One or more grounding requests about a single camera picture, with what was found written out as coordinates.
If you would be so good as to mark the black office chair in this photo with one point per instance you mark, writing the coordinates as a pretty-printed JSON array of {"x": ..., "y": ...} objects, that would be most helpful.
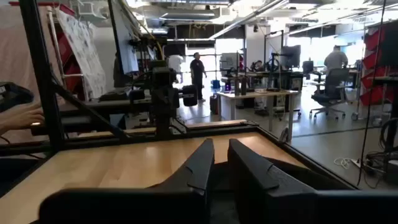
[{"x": 332, "y": 90}]

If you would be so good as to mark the person's hand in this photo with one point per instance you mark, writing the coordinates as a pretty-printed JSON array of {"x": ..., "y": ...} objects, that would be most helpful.
[{"x": 18, "y": 119}]

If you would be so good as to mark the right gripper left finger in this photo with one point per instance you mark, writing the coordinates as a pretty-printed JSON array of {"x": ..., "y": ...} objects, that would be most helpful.
[{"x": 199, "y": 168}]

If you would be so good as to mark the person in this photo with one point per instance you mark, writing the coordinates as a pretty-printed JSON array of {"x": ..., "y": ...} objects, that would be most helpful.
[
  {"x": 197, "y": 71},
  {"x": 258, "y": 65},
  {"x": 335, "y": 59}
]

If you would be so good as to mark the light wooden table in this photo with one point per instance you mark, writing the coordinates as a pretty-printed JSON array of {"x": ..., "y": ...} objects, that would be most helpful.
[{"x": 258, "y": 93}]

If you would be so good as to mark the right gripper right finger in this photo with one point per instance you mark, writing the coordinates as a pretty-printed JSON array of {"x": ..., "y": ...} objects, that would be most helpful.
[{"x": 248, "y": 180}]

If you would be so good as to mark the black monitor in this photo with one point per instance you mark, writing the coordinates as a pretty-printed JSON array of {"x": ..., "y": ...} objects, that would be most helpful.
[{"x": 291, "y": 56}]

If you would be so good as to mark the white panel board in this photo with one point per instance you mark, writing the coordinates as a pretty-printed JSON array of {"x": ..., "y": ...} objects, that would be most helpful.
[{"x": 126, "y": 40}]

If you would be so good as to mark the red bin rack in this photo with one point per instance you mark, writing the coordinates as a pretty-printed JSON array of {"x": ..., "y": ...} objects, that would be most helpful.
[{"x": 373, "y": 62}]

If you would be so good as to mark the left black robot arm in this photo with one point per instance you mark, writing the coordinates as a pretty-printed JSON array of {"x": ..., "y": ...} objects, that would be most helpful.
[{"x": 163, "y": 102}]

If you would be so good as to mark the white power strip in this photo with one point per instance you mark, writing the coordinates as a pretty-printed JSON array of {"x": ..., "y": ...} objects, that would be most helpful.
[{"x": 359, "y": 163}]

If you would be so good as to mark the patterned white cloth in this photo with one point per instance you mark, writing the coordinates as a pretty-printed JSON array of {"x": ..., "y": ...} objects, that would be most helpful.
[{"x": 82, "y": 53}]

